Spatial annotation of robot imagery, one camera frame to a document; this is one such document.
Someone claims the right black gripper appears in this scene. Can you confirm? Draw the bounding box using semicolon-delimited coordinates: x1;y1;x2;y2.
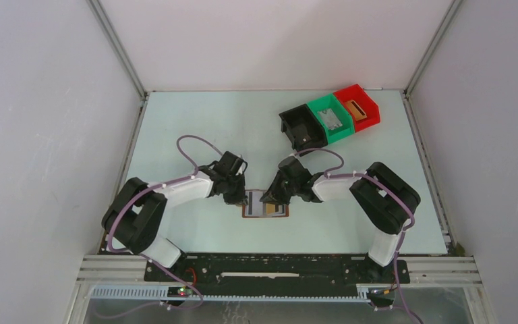
261;170;299;206

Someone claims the gold credit card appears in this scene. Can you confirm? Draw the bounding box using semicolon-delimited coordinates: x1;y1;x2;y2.
264;203;287;217

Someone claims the grey striped credit card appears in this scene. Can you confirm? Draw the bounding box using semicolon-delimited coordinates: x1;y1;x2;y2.
246;190;264;217

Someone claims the brown leather card holder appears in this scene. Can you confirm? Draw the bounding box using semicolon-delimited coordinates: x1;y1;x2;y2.
241;190;289;219

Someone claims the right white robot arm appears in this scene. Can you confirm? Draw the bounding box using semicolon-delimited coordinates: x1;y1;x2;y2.
260;156;421;282

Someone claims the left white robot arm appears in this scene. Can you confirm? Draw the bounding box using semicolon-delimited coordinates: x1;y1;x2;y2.
102;151;248;281

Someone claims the dark card in black bin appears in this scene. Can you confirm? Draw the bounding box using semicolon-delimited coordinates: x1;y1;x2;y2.
293;124;313;145

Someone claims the silver card in green bin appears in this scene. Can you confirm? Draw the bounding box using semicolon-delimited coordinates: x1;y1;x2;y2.
318;109;343;131

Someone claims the gold card in red bin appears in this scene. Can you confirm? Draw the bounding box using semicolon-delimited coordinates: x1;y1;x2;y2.
345;100;368;122

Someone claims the black plastic bin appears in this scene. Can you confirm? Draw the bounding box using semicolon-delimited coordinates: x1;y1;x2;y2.
279;104;328;156

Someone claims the green plastic bin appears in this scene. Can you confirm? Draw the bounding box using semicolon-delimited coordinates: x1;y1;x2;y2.
307;94;355;144

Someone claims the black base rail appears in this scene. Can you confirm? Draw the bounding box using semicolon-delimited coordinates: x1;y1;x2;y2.
144;252;409;298

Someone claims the white cable duct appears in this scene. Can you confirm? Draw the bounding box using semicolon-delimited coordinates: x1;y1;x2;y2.
89;285;372;302

